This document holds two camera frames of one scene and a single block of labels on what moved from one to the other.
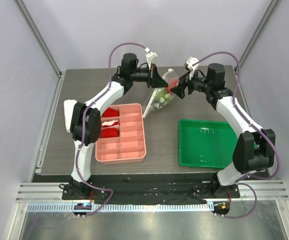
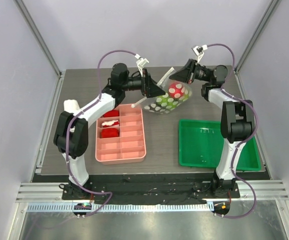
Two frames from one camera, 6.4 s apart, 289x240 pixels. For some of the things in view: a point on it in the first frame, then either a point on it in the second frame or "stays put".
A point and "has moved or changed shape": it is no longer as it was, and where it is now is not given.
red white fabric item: x=110 y=123 stays put
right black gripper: x=187 y=84 -> x=191 y=71
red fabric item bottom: x=108 y=132 stays put
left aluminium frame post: x=38 y=37 stays put
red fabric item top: x=109 y=112 stays put
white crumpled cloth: x=68 y=105 stays put
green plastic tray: x=206 y=143 stays put
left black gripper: x=154 y=80 -> x=149 y=87
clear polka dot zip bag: x=163 y=95 has moved or changed shape
